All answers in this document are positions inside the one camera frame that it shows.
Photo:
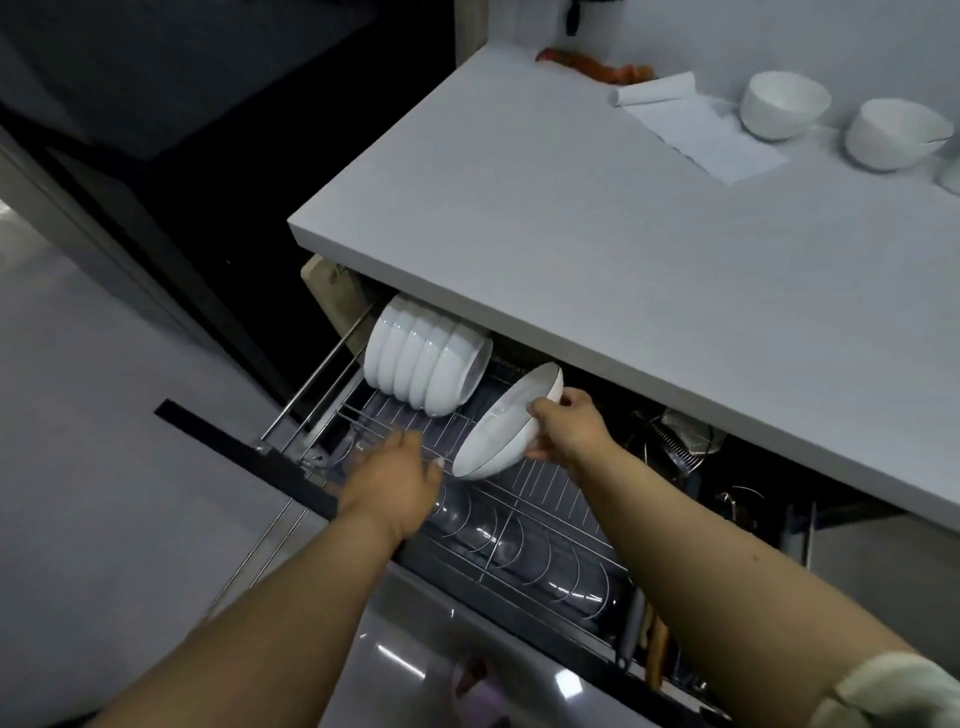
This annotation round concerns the person's right hand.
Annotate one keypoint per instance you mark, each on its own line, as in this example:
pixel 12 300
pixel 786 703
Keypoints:
pixel 581 435

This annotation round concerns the row of white racked bowls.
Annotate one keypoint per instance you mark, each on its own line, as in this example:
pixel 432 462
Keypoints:
pixel 424 360

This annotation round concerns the metal mesh strainer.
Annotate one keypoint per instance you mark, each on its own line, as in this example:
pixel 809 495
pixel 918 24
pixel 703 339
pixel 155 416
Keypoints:
pixel 686 439

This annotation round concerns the black hanging object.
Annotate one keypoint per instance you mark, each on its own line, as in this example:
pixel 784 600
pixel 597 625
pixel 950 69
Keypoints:
pixel 574 16

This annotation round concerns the person's left fingers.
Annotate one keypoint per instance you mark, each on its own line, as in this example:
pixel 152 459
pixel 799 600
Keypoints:
pixel 431 484

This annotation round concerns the person's right forearm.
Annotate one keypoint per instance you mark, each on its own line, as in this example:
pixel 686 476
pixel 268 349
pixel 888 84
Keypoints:
pixel 720 570

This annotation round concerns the white paper towel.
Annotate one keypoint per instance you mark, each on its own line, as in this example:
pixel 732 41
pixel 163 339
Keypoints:
pixel 697 135

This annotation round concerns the white ceramic bowl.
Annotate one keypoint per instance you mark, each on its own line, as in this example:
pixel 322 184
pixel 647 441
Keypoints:
pixel 499 431
pixel 784 105
pixel 892 139

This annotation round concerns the dark glossy cabinet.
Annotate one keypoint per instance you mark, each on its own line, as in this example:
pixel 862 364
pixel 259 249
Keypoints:
pixel 225 150

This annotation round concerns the wooden cutting board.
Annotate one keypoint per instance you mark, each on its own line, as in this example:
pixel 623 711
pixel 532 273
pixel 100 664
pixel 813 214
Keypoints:
pixel 334 300

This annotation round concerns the white sleeve cuff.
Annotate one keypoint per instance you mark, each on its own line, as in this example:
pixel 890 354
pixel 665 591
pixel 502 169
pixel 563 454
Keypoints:
pixel 892 694

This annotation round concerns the person's left forearm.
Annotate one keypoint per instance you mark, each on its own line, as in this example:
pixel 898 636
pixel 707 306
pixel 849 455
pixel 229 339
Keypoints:
pixel 277 615

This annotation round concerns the person's right thumb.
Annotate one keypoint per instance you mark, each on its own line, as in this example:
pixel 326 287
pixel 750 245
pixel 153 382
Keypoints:
pixel 549 408

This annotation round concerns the orange red cloth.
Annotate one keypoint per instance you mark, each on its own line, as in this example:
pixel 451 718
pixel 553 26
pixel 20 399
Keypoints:
pixel 600 67

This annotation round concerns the person's left hand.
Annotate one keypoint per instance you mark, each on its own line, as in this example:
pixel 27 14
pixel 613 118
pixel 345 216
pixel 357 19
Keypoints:
pixel 382 487

